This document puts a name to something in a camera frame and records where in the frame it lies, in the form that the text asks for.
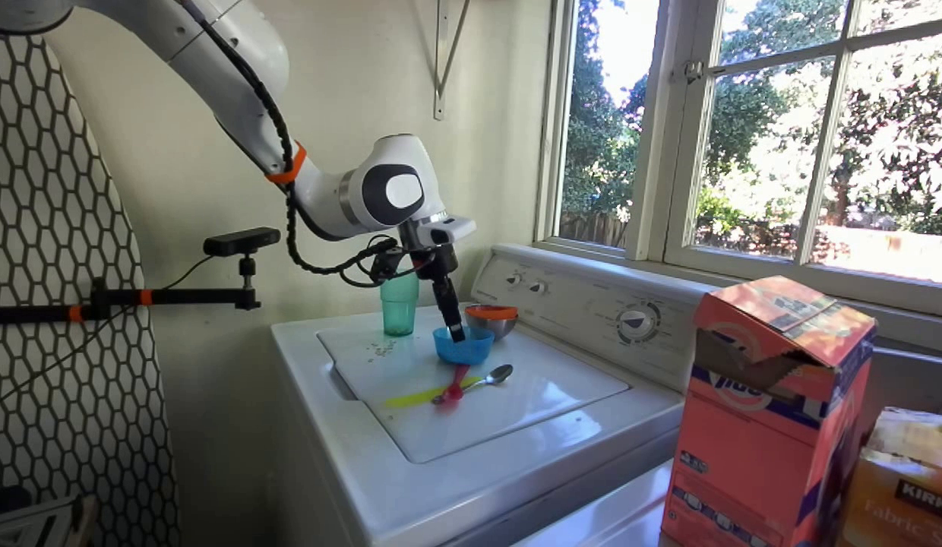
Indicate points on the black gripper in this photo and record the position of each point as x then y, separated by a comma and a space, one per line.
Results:
440, 262

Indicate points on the green translucent plastic cup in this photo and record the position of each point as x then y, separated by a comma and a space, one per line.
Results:
400, 303

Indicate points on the blue plastic bowl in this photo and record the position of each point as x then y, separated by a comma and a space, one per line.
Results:
468, 351

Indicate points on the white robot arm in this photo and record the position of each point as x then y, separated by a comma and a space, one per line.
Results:
234, 61

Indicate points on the orange and silver bowl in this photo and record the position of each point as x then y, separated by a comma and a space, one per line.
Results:
490, 316

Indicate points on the silver metal spoon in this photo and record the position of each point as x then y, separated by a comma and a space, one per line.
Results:
494, 376

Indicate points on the red plastic spoon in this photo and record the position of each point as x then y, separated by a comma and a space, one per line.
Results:
455, 386

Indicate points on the yellow plastic spoon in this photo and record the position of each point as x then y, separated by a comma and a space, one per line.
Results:
429, 395

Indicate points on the white washing machine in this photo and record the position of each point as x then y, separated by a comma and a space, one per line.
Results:
600, 365

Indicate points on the white dryer machine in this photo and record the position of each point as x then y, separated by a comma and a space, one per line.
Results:
622, 517

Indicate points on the white framed window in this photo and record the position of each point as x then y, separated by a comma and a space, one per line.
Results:
749, 137

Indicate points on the orange Tide detergent box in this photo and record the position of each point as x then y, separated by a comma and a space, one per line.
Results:
771, 421

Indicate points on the black white hexagon panel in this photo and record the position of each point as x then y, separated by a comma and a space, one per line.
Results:
81, 403

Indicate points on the brown Kirkland cardboard box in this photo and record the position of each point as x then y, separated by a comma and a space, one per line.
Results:
894, 492

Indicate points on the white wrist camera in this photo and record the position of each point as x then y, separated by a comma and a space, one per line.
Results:
435, 232

